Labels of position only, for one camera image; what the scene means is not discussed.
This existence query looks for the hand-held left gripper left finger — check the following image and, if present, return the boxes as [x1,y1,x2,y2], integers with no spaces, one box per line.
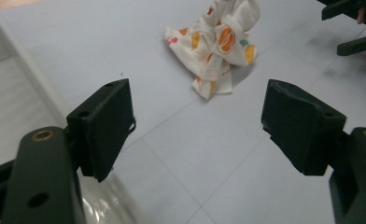
[65,77,137,184]

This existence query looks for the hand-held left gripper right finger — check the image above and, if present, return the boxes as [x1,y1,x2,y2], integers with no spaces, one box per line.
[260,78,351,176]

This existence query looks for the clear plastic perforated basket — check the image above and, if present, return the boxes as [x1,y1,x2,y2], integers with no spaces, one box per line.
[0,0,142,224]

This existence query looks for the white garment with orange print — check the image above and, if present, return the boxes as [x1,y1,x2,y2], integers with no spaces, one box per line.
[163,0,262,101]

